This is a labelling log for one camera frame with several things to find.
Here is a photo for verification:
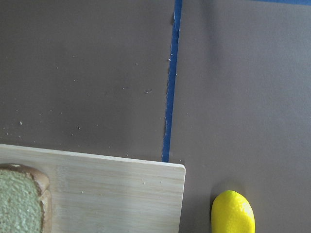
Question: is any bread slice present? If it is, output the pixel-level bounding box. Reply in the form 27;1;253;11
0;164;52;233

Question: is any bamboo cutting board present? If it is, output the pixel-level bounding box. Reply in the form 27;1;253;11
0;144;186;233

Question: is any yellow lemon near board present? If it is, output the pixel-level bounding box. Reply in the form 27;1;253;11
211;190;256;233

